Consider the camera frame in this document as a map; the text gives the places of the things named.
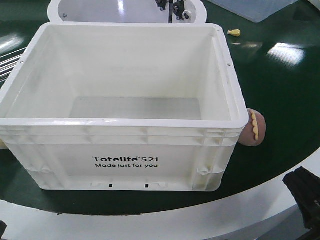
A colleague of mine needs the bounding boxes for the black mount on base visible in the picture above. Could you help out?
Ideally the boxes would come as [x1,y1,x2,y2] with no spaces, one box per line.
[155,0,191,24]

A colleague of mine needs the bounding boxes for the pink plush toy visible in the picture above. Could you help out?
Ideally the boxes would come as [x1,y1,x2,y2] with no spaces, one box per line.
[237,108,267,147]

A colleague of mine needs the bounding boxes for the small yellow toy piece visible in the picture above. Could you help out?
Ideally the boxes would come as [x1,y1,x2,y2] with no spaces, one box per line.
[227,29,241,37]

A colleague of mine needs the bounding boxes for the clear plastic storage bin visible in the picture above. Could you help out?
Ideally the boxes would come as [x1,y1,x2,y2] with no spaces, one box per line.
[209,0,297,23]

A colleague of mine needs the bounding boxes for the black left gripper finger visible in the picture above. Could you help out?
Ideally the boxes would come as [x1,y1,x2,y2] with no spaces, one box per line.
[0,220,7,237]

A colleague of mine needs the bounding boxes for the white plastic tote box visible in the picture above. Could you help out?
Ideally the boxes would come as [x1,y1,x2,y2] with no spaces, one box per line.
[0,22,249,192]

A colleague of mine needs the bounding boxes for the metal rods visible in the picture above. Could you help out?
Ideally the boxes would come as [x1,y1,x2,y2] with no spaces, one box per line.
[0,47,26,84]

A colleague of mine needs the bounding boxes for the yellow plush toy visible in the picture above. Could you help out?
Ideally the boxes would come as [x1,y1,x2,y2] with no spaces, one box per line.
[0,140,8,150]

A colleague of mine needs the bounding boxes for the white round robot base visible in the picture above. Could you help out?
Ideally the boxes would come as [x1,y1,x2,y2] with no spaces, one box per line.
[47,0,207,24]

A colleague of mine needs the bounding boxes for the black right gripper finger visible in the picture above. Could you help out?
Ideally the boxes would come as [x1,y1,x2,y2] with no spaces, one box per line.
[282,167,320,230]

